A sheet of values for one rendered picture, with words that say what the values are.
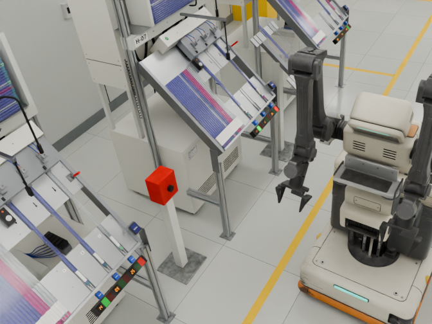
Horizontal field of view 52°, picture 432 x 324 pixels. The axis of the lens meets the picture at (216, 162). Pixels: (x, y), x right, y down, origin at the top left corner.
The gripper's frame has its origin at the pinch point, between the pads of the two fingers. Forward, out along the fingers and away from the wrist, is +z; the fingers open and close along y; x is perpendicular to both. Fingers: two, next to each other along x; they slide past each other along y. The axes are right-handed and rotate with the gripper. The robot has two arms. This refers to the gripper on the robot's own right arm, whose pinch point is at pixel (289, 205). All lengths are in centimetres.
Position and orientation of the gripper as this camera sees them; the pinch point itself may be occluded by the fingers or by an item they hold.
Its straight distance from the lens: 186.9
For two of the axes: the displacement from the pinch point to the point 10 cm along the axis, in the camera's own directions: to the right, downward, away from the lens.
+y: 8.1, 3.3, -4.9
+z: -2.0, 9.3, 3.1
